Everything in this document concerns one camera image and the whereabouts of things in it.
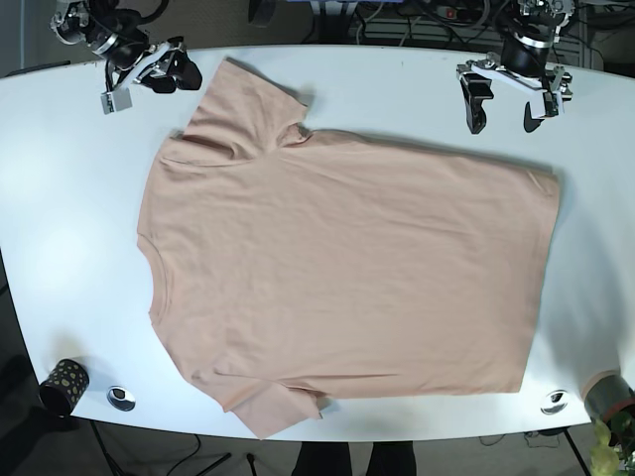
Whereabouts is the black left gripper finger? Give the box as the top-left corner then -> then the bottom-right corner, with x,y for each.
459,73 -> 494,134
523,91 -> 566,133

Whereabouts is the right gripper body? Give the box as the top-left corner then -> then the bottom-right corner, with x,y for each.
51,1 -> 187,92

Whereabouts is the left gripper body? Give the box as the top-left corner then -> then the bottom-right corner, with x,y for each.
456,1 -> 575,102

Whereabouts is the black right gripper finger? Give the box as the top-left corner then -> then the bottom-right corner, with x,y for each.
100,88 -> 132,115
143,50 -> 202,94

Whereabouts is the peach pink T-shirt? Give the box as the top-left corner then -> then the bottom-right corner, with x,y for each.
137,60 -> 560,438

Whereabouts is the right silver table grommet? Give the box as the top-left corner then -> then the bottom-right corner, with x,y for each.
540,390 -> 570,416

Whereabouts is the silver table grommet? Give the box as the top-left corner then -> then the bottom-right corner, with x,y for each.
540,390 -> 570,416
106,386 -> 136,412

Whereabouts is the grey plant pot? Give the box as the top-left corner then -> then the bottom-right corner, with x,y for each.
581,371 -> 634,423

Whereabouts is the left silver table grommet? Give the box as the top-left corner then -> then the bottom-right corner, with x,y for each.
106,386 -> 136,412

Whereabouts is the black gold spotted cup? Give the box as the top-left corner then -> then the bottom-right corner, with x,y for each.
39,359 -> 89,417

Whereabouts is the green potted plant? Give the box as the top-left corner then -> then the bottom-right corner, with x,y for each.
589,411 -> 634,476

